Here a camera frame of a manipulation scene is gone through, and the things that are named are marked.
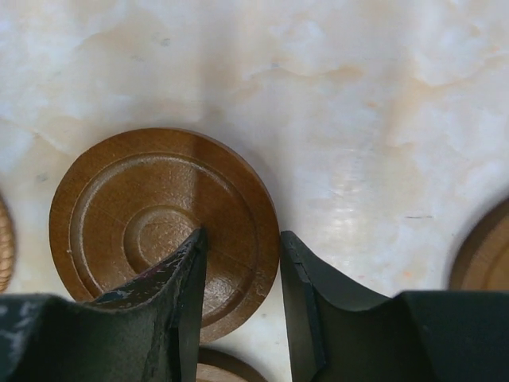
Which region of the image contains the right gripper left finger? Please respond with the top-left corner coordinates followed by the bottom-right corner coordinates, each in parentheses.
top-left (1, 228), bottom-right (208, 381)

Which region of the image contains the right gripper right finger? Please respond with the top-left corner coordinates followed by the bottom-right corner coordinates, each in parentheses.
top-left (280, 231), bottom-right (508, 381)

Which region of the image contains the dark wooden coaster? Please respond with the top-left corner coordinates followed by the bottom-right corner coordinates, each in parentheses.
top-left (449, 199), bottom-right (508, 291)
top-left (196, 347), bottom-right (267, 382)
top-left (49, 128), bottom-right (280, 343)

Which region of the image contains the woven rattan coaster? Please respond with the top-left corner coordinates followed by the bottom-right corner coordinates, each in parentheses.
top-left (0, 198), bottom-right (15, 293)

